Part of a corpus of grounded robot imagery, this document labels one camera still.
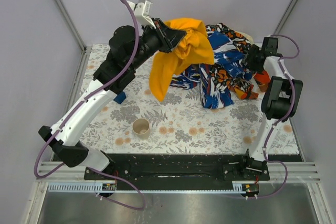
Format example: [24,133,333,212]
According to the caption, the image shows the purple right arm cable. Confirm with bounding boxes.
[246,34,300,199]

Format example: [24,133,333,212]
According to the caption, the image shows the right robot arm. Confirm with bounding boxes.
[238,34,303,179]

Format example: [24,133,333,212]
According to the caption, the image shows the yellow orange cloth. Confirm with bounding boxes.
[149,18,215,102]

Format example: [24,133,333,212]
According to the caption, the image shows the beige paper cup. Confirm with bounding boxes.
[132,118,151,140]

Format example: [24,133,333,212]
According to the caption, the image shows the white cable duct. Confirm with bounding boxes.
[48,182,259,195]

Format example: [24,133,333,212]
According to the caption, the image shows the blue white patterned cloth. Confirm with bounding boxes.
[170,31,258,109]

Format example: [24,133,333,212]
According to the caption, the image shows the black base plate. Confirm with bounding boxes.
[84,154,302,181]

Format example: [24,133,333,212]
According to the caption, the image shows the orange black patterned cloth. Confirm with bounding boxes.
[206,23,258,100]

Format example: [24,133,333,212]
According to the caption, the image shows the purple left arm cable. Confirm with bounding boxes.
[34,0,146,211]

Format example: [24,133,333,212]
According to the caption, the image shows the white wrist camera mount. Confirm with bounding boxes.
[133,0,154,28]

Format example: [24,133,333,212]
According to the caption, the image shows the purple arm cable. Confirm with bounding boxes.
[34,0,146,211]
[246,34,300,199]

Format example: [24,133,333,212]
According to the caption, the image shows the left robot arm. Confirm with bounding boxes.
[38,18,186,171]

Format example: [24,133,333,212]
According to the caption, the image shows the floral patterned table mat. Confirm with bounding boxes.
[78,42,300,155]

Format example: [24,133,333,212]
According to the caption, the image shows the blue block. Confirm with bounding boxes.
[113,91,126,104]

